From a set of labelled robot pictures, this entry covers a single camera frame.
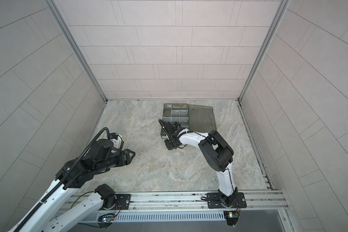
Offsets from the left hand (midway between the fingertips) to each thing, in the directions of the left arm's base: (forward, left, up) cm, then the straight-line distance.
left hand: (135, 154), depth 69 cm
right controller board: (-23, -46, -18) cm, 55 cm away
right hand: (+14, -14, -20) cm, 29 cm away
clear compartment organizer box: (+35, -32, -19) cm, 51 cm away
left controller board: (-25, +12, -15) cm, 31 cm away
